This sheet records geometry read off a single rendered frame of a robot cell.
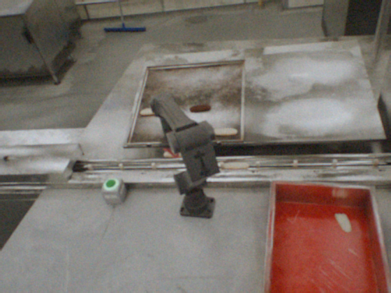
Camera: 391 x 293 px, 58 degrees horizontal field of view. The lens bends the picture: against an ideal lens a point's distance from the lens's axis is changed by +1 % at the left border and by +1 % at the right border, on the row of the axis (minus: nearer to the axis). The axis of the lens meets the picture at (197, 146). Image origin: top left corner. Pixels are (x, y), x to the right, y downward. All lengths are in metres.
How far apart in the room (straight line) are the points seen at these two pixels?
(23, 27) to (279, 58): 2.74
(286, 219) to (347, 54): 0.89
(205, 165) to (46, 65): 3.31
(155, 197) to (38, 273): 0.47
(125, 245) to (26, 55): 3.05
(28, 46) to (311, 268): 3.44
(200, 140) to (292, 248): 0.53
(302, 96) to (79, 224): 1.05
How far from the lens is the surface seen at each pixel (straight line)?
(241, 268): 1.16
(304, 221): 1.25
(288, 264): 1.16
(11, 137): 2.03
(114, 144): 1.67
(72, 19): 4.87
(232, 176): 1.32
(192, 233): 1.24
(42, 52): 3.95
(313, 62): 1.75
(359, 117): 1.53
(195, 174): 0.84
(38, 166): 1.58
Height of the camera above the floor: 1.84
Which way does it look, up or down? 42 degrees down
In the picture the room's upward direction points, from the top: 11 degrees counter-clockwise
